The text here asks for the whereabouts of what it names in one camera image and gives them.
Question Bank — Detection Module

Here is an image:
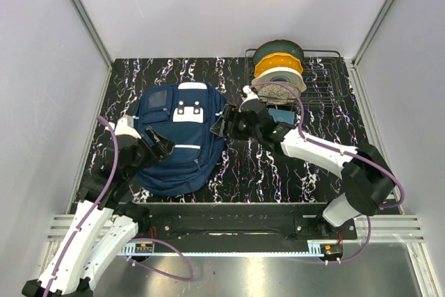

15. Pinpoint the navy blue student backpack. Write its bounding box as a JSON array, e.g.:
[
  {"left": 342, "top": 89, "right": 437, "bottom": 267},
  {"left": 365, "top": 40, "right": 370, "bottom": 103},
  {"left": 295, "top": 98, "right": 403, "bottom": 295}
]
[{"left": 133, "top": 82, "right": 227, "bottom": 197}]

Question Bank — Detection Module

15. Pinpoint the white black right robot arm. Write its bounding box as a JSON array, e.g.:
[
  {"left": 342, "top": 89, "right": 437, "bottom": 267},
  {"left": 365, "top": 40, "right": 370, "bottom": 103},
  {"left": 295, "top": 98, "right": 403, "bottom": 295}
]
[{"left": 210, "top": 99, "right": 397, "bottom": 239}]

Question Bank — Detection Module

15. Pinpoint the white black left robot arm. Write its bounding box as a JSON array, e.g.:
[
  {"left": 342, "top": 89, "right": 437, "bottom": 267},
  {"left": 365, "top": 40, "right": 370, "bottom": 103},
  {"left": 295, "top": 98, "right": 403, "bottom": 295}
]
[{"left": 22, "top": 126, "right": 175, "bottom": 296}]

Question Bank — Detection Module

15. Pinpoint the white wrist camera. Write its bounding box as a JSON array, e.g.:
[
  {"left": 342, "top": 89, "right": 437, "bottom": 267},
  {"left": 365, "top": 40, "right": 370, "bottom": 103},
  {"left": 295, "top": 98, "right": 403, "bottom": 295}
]
[
  {"left": 239, "top": 85, "right": 259, "bottom": 111},
  {"left": 110, "top": 115, "right": 142, "bottom": 139}
]

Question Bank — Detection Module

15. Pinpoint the speckled grey plate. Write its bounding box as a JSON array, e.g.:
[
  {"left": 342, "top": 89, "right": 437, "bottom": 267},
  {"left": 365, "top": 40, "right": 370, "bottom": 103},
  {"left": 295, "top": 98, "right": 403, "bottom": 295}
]
[{"left": 257, "top": 83, "right": 302, "bottom": 104}]

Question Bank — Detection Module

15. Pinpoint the yellow plate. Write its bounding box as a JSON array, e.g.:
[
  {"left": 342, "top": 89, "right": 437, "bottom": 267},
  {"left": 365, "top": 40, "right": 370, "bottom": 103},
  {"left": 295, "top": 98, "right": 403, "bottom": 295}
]
[{"left": 254, "top": 52, "right": 303, "bottom": 78}]

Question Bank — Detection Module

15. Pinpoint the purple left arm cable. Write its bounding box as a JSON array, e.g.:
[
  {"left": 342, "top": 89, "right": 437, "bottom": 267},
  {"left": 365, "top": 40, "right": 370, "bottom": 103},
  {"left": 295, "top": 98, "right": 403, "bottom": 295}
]
[{"left": 41, "top": 115, "right": 195, "bottom": 297}]

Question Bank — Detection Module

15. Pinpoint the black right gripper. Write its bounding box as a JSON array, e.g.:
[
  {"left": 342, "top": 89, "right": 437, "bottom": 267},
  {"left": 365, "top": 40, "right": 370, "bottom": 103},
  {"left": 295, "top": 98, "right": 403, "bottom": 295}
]
[{"left": 210, "top": 104, "right": 261, "bottom": 141}]

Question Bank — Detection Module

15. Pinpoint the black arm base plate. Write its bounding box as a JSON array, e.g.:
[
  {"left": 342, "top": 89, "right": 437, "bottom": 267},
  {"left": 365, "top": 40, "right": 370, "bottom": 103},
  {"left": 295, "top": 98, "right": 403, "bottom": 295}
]
[{"left": 151, "top": 214, "right": 357, "bottom": 241}]

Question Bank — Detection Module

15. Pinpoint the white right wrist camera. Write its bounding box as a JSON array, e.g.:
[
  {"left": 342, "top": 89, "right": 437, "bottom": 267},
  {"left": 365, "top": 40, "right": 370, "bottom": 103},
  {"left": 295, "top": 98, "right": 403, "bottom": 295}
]
[{"left": 239, "top": 85, "right": 259, "bottom": 111}]

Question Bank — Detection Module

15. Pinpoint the black wire dish rack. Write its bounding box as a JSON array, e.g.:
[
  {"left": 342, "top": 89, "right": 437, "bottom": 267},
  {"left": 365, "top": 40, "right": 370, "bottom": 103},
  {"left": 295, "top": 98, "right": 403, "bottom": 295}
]
[{"left": 266, "top": 49, "right": 348, "bottom": 109}]

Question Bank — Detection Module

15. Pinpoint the white plate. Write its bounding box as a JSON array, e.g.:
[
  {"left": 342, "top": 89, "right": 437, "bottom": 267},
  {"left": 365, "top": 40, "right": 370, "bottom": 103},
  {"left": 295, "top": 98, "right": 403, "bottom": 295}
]
[{"left": 252, "top": 67, "right": 307, "bottom": 92}]

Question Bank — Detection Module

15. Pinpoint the dark green plate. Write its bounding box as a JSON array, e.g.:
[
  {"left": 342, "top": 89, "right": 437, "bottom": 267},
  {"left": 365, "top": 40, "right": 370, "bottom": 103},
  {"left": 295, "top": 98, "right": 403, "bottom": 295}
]
[{"left": 253, "top": 39, "right": 305, "bottom": 65}]

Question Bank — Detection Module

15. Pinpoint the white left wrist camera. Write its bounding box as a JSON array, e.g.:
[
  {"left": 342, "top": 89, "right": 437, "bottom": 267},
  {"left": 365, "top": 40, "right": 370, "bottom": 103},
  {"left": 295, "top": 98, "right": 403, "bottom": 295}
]
[{"left": 110, "top": 115, "right": 142, "bottom": 139}]

